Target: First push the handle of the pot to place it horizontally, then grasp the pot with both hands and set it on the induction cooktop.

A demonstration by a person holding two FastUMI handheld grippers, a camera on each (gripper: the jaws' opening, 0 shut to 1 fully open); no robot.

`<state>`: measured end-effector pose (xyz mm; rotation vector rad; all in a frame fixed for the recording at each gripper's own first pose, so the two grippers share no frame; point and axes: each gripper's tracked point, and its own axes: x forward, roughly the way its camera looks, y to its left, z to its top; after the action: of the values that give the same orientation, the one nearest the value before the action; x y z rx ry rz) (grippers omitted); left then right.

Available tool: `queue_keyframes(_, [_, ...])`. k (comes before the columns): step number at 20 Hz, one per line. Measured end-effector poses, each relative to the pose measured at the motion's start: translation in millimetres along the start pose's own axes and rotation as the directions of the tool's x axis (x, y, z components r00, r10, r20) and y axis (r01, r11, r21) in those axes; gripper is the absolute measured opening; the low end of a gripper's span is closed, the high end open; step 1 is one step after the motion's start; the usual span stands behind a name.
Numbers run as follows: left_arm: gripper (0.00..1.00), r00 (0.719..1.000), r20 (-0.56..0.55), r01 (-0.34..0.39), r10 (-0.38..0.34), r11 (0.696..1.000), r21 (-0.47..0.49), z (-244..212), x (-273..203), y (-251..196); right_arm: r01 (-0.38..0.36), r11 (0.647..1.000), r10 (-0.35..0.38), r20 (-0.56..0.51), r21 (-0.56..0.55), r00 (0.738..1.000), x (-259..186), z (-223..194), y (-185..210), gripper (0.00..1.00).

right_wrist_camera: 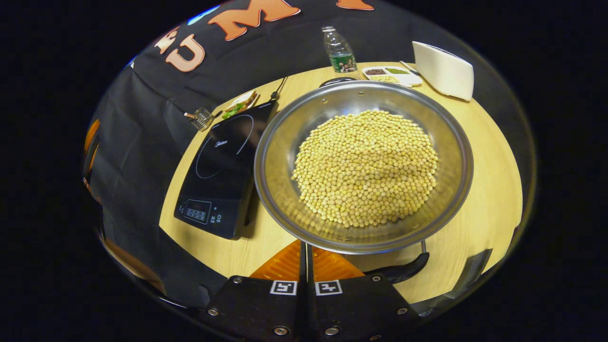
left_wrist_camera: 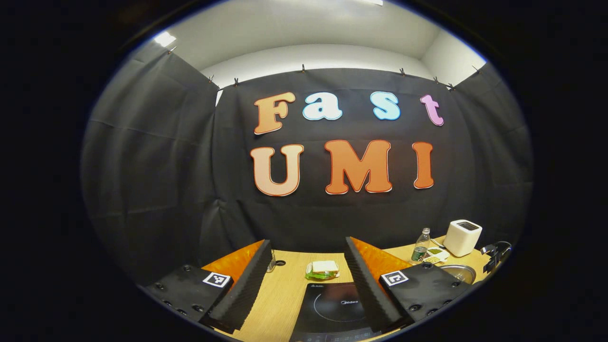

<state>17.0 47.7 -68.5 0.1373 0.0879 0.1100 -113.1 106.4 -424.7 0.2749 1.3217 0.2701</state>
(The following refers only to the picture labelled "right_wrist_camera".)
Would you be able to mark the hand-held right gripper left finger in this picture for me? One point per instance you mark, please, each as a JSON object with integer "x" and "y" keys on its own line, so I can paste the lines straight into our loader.
{"x": 256, "y": 308}

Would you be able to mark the sandwich with lettuce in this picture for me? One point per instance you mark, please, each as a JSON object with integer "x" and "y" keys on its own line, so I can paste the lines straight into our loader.
{"x": 237, "y": 107}

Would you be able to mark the white divided bean dish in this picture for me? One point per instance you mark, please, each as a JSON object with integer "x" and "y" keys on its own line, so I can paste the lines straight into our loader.
{"x": 403, "y": 78}

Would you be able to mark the black backdrop cloth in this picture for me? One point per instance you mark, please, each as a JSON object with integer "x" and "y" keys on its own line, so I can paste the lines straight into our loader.
{"x": 142, "y": 142}

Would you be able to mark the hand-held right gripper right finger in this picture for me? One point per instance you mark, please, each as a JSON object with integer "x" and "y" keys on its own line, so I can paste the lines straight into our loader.
{"x": 356, "y": 308}

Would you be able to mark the black induction cooktop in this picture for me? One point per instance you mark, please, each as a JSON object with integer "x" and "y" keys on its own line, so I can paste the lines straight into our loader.
{"x": 223, "y": 180}

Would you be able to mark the clear plastic water bottle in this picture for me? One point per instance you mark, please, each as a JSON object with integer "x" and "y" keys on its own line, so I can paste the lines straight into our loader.
{"x": 339, "y": 52}

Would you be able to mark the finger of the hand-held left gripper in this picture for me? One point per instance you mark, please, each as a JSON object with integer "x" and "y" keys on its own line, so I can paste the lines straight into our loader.
{"x": 92, "y": 137}

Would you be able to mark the small white plate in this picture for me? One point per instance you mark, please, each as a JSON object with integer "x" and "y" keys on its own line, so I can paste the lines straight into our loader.
{"x": 240, "y": 99}

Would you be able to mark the pile of yellow soybeans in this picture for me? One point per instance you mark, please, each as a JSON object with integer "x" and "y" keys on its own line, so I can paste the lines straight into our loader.
{"x": 365, "y": 166}

